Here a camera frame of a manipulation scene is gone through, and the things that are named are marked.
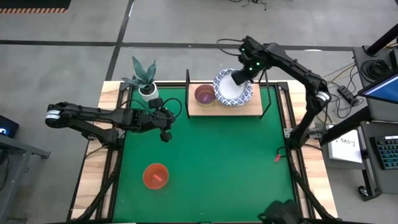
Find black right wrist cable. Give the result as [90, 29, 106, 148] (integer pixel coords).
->
[216, 38, 244, 57]

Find grey equipment cart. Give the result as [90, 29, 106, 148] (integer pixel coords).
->
[353, 45, 398, 202]

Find white box marked SA3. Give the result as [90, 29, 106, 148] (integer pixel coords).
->
[328, 129, 364, 164]

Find black mat hazard stripe edge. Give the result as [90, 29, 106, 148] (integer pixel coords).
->
[0, 0, 72, 14]

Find translucent purple plastic bowl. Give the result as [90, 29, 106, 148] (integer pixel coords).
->
[196, 85, 216, 105]

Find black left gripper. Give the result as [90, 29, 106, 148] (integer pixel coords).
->
[141, 107, 175, 143]

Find coiled black cable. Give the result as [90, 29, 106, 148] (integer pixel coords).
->
[360, 58, 391, 82]

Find black metal table frame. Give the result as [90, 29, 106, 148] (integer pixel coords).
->
[67, 81, 340, 224]

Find green table mat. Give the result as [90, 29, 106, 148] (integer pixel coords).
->
[112, 86, 296, 223]

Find black round pole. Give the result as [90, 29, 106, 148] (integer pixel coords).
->
[365, 23, 398, 57]

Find black keyboard coloured keys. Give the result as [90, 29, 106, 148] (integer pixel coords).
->
[369, 135, 398, 170]

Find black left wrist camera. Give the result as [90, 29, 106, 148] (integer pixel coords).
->
[148, 98, 164, 110]

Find black stand beam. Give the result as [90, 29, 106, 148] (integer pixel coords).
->
[320, 105, 374, 146]

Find light wooden board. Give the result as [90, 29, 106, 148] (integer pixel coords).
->
[185, 68, 273, 120]

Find potted plant white pot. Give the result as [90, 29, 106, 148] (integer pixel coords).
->
[120, 55, 160, 103]

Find black power strip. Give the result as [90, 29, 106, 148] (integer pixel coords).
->
[337, 85, 358, 106]

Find translucent orange plastic bowl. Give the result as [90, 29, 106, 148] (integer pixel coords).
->
[142, 162, 170, 190]

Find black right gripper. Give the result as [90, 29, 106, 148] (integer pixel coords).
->
[231, 35, 271, 86]

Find blue patterned paper bowl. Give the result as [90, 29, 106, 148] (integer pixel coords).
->
[213, 68, 253, 107]

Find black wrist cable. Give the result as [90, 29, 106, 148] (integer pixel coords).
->
[216, 38, 244, 57]
[124, 97, 183, 121]

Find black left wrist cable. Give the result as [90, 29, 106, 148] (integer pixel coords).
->
[124, 97, 183, 121]

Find black device blue light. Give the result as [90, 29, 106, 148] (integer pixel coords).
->
[0, 114, 19, 139]

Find computer monitor blue screen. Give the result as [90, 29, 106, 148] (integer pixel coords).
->
[357, 73, 398, 105]

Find black camera on mount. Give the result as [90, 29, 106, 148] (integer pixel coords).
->
[257, 200, 302, 224]

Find grey metal desk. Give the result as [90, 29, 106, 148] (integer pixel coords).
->
[0, 133, 51, 223]

